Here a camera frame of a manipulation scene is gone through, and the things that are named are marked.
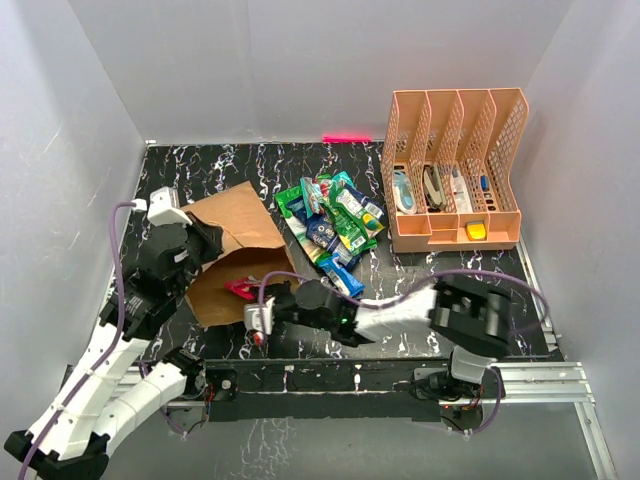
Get small red snack packet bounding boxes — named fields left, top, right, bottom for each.
left=224, top=276, right=261, bottom=302

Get brown paper bag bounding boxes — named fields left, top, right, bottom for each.
left=183, top=181, right=295, bottom=327

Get green Chuba cassava chips bag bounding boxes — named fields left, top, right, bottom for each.
left=275, top=184, right=332, bottom=265

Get small blue snack packet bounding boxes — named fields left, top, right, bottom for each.
left=318, top=254, right=365, bottom=298

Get blue white snack bag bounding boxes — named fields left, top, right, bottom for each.
left=306, top=206, right=378, bottom=271

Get dark blue snack bag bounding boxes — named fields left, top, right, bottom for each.
left=290, top=201, right=322, bottom=237

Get green white snack bag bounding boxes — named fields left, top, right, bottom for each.
left=329, top=183, right=386, bottom=255

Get teal red candy bag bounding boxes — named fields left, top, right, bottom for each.
left=300, top=171, right=354, bottom=218

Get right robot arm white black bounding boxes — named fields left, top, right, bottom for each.
left=244, top=274, right=512, bottom=403

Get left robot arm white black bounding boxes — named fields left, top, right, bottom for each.
left=4, top=214, right=224, bottom=479

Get pink tape strip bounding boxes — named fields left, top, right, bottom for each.
left=322, top=132, right=372, bottom=144

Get blue white tape dispenser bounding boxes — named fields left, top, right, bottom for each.
left=393, top=169, right=417, bottom=215

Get grey stapler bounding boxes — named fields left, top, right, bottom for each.
left=423, top=165, right=446, bottom=210

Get white small packet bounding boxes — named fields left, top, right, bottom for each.
left=451, top=168, right=473, bottom=213

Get yellow small object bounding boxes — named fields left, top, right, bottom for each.
left=465, top=222, right=487, bottom=242

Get orange plastic desk organizer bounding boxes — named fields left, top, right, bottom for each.
left=380, top=88, right=529, bottom=253

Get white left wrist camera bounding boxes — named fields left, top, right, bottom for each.
left=132, top=186, right=193, bottom=227

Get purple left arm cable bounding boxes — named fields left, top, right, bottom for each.
left=17, top=199, right=206, bottom=480

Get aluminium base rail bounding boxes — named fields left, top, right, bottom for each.
left=112, top=359, right=616, bottom=479

